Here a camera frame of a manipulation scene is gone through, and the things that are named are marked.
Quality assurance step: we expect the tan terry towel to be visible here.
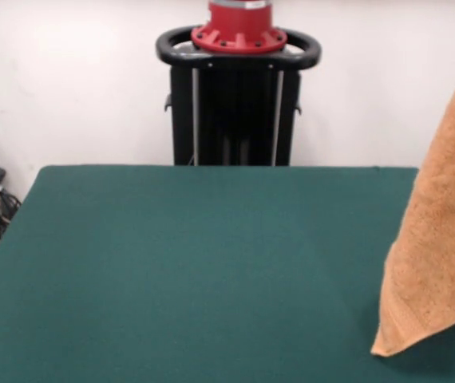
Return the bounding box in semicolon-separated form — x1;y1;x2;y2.
370;51;455;357

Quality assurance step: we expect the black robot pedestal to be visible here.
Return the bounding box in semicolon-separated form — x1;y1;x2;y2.
155;26;322;167

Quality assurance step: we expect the dark green table cloth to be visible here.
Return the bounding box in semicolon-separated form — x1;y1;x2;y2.
0;165;455;383

